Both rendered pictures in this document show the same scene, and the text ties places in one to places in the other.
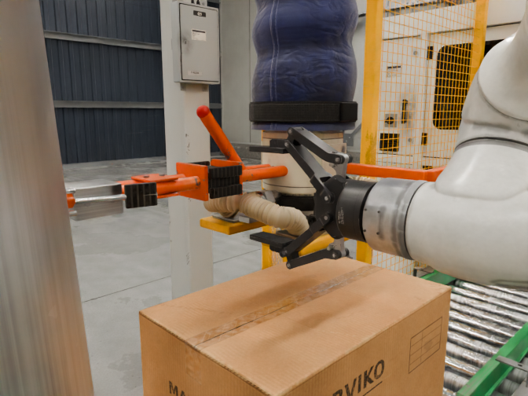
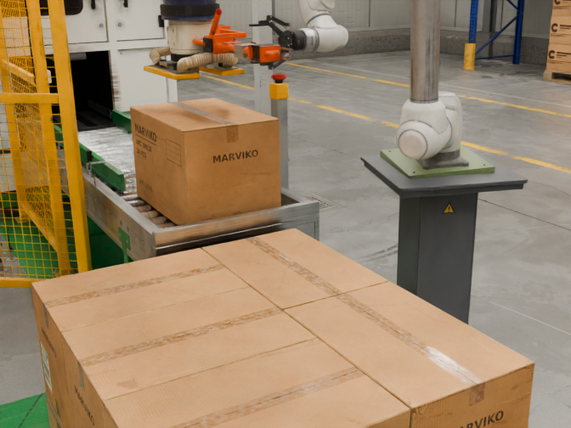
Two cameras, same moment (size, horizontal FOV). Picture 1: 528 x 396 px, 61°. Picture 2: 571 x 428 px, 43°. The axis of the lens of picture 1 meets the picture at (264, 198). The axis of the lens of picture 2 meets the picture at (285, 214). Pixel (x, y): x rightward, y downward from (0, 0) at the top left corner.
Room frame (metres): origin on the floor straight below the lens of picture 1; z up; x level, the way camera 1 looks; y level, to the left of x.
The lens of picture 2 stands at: (-0.12, 2.68, 1.49)
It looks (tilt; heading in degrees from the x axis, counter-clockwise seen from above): 19 degrees down; 284
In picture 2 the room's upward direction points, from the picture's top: 1 degrees counter-clockwise
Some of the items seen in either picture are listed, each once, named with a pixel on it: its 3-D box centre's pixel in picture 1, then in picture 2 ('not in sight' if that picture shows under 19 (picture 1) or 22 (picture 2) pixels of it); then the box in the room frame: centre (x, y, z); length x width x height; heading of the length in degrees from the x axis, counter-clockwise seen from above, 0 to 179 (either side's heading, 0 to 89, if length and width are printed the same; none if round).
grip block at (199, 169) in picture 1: (209, 178); (218, 44); (0.77, 0.10, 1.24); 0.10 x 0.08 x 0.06; 45
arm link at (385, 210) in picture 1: (399, 217); (306, 40); (0.50, -0.16, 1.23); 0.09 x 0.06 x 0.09; 135
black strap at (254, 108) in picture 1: (303, 111); (190, 8); (0.95, -0.08, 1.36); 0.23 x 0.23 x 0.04
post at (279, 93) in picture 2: not in sight; (280, 187); (0.73, -0.59, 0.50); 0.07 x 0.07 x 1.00; 44
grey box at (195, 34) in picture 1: (196, 45); not in sight; (1.87, 0.27, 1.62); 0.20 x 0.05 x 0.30; 134
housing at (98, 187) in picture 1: (89, 199); (246, 51); (0.62, 0.25, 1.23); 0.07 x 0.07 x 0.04; 45
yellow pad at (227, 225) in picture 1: (270, 207); (170, 68); (1.02, -0.02, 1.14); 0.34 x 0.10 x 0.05; 135
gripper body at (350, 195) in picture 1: (346, 207); (290, 41); (0.56, -0.11, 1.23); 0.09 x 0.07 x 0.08; 45
